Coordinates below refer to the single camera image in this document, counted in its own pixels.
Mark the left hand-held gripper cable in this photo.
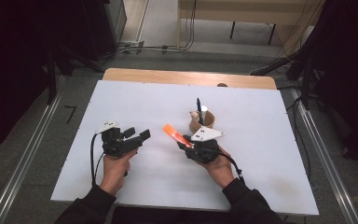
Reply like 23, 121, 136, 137
89, 132, 107, 188

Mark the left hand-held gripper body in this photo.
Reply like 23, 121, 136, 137
95, 120, 145, 159

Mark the right hand-held gripper cable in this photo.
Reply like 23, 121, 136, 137
218, 151, 245, 184

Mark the orange utility knife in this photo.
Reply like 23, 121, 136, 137
161, 123, 196, 150

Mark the hand-held gripper cable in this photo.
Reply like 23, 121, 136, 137
89, 132, 107, 188
218, 151, 245, 184

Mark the beige desk with black legs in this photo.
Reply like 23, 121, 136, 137
176, 0, 326, 56

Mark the person's right hand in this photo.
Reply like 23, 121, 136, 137
198, 147, 236, 189

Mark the dark curtain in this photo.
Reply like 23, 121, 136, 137
303, 0, 358, 168
0, 0, 89, 159

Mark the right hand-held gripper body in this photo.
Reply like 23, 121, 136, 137
186, 125, 226, 165

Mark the thin black floor cable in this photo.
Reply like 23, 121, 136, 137
286, 95, 312, 182

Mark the dark cabinet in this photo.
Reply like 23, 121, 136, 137
83, 0, 128, 62

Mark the wooden cup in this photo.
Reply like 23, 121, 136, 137
188, 109, 216, 135

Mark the blue pen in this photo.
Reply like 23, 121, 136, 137
196, 97, 205, 126

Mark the thick black floor cable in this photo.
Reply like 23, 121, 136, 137
248, 55, 296, 77

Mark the black metal stand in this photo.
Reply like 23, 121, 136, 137
285, 55, 313, 110

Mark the grey floor cable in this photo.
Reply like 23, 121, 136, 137
99, 42, 198, 61

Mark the metal floor rail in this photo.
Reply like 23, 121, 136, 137
291, 88, 358, 224
0, 90, 65, 224

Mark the person's left hand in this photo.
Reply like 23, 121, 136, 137
99, 148, 140, 197

